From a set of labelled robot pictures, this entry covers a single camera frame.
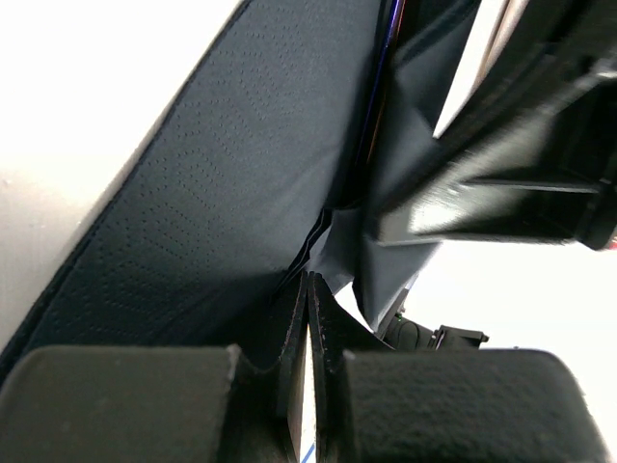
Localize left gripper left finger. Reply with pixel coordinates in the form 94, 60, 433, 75
1, 274, 309, 462

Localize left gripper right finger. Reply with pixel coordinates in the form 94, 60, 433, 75
307, 273, 609, 462

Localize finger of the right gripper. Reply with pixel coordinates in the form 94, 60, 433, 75
375, 120, 617, 252

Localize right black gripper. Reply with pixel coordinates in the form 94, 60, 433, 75
433, 1, 616, 140

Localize dark purple fork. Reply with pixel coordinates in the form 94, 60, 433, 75
343, 0, 406, 205

